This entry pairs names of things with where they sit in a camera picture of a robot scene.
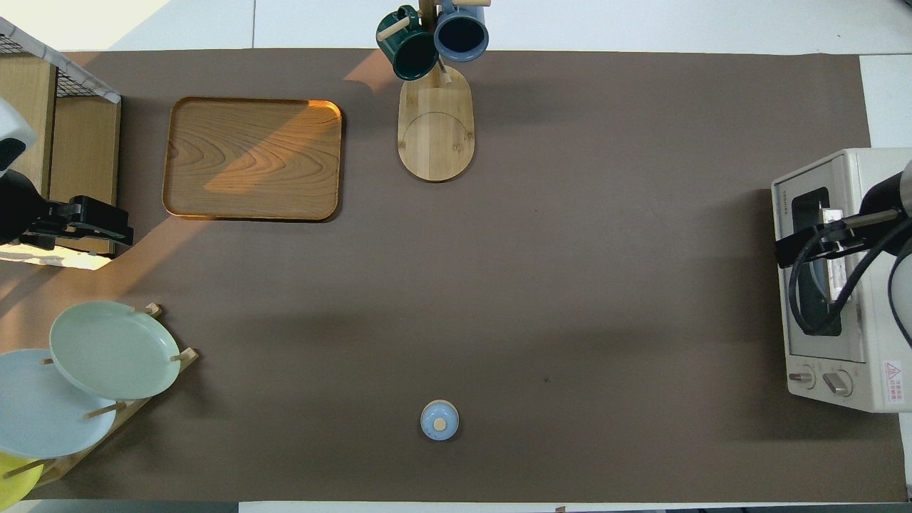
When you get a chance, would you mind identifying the small blue lid wooden knob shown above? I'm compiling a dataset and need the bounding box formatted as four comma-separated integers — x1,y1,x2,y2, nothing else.
420,399,460,442

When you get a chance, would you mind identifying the wooden mug tree stand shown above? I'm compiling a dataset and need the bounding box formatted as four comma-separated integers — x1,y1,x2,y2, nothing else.
378,0,492,183

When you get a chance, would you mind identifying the cream toaster oven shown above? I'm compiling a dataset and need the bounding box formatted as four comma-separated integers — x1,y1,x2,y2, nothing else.
771,147,912,414

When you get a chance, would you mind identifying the wooden plate rack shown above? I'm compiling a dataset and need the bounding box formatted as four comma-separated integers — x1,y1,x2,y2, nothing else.
0,303,200,489

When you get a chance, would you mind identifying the glass oven door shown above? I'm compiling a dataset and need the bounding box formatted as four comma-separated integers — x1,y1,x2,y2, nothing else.
771,158,866,364

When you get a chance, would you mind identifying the light blue racked plate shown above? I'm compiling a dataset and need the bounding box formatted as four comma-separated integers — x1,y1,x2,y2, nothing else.
0,348,118,459

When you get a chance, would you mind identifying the dark green mug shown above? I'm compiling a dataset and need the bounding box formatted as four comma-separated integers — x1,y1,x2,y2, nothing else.
375,6,440,81

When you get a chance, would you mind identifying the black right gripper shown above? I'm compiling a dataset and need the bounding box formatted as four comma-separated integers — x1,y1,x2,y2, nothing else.
775,221,866,269

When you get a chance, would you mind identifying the wooden serving tray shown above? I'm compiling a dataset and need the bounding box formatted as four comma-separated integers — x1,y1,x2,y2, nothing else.
162,96,344,222

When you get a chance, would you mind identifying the yellow plate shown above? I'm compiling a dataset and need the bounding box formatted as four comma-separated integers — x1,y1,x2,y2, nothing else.
0,451,45,505

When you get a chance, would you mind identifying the black wire basket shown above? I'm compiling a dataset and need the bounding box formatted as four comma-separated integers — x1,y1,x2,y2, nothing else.
0,18,122,104

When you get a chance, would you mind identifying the wooden step shelf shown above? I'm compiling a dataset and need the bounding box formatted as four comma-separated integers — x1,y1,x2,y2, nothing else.
0,53,122,257

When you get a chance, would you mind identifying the pale green plate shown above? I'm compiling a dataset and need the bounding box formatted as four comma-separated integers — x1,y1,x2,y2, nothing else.
49,300,182,401

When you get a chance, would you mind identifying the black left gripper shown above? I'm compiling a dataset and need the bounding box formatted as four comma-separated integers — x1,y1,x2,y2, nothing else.
68,196,135,248

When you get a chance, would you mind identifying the brown table mat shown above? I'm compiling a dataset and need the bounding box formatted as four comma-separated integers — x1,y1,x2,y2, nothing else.
0,48,909,503

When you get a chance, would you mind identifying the blue mug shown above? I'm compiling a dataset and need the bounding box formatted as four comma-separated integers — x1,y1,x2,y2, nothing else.
433,0,490,63

